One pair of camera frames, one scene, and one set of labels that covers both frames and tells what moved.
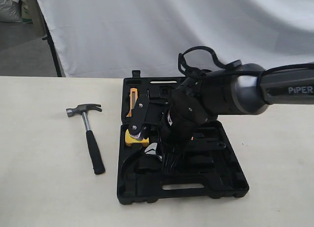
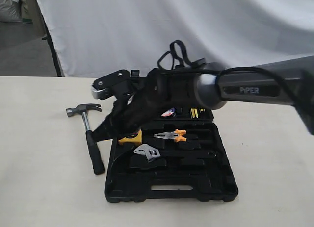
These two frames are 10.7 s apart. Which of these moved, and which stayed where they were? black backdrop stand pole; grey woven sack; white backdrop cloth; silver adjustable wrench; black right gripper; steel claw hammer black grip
Moved: silver adjustable wrench; black right gripper
Stayed: grey woven sack; steel claw hammer black grip; white backdrop cloth; black backdrop stand pole
